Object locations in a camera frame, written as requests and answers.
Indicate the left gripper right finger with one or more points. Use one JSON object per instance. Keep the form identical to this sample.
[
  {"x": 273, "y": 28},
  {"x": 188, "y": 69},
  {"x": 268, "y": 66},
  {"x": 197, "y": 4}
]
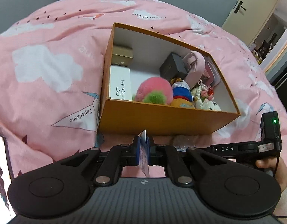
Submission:
[{"x": 171, "y": 160}]

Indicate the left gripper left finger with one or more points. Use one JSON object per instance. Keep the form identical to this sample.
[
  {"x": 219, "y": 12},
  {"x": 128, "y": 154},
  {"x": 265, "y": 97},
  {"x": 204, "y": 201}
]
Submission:
[{"x": 111, "y": 163}]

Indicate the white paper tag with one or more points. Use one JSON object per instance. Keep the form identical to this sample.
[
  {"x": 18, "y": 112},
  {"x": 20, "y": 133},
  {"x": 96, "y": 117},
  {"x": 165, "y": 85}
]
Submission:
[{"x": 143, "y": 153}]

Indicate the blue orange plush doll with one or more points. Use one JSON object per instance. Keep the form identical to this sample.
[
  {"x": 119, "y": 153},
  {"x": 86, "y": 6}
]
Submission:
[{"x": 181, "y": 94}]

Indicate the pink green pompom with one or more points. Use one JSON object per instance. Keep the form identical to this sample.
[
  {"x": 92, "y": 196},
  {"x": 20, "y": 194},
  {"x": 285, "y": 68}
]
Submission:
[{"x": 154, "y": 90}]

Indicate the white rectangular box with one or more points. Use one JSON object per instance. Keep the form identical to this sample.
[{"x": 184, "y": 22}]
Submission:
[{"x": 120, "y": 83}]

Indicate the white crochet flower sheep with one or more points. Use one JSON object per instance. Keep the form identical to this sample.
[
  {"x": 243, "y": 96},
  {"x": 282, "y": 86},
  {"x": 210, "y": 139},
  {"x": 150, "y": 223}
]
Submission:
[{"x": 204, "y": 99}]

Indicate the dark grey box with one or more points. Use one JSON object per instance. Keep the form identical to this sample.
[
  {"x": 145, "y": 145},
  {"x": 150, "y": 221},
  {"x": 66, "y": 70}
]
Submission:
[{"x": 173, "y": 67}]

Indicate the pink mini backpack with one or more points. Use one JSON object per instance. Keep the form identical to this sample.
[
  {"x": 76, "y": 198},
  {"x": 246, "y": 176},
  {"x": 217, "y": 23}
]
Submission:
[{"x": 195, "y": 65}]

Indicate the gold glitter box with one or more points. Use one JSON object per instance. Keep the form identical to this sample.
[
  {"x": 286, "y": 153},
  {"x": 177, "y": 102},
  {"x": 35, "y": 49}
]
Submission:
[{"x": 121, "y": 56}]

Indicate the glitter round compact mirror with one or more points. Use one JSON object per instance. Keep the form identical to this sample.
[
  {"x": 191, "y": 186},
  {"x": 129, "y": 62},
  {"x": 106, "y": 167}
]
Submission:
[{"x": 181, "y": 143}]

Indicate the pink card wallet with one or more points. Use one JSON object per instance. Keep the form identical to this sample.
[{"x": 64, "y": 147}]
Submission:
[{"x": 210, "y": 76}]

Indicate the person right hand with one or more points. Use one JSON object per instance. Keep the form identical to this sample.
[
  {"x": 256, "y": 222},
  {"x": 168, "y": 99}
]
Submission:
[{"x": 279, "y": 168}]

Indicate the orange cardboard box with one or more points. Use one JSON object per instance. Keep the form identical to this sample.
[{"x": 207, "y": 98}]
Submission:
[{"x": 150, "y": 50}]

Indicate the pink cloud duvet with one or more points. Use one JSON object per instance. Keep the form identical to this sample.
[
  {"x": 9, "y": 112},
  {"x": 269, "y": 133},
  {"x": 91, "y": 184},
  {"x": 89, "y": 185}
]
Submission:
[{"x": 51, "y": 66}]

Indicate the smartphone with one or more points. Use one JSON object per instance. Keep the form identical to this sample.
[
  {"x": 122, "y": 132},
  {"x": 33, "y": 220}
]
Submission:
[{"x": 6, "y": 177}]

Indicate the cream door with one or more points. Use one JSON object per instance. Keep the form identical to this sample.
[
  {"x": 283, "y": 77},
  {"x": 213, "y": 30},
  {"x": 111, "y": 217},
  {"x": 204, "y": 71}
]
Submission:
[{"x": 248, "y": 17}]

